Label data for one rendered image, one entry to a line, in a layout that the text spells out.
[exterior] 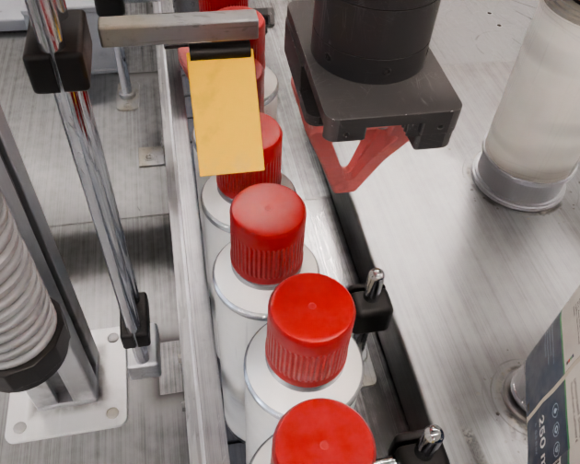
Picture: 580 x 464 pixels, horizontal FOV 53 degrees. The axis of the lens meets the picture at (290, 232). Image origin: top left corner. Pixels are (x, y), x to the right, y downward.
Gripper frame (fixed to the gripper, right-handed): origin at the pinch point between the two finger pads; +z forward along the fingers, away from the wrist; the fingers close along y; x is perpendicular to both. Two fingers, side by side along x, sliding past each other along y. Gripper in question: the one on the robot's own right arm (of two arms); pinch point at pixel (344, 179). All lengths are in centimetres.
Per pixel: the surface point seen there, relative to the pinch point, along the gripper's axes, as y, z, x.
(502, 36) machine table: 44, 19, -37
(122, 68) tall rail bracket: 35.2, 14.9, 15.8
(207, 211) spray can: -3.7, -2.5, 8.7
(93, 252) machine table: 11.7, 18.8, 19.2
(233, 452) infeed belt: -10.8, 13.4, 8.5
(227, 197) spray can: -3.7, -3.4, 7.6
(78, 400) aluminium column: -3.6, 17.4, 19.5
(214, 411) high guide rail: -11.3, 5.2, 9.4
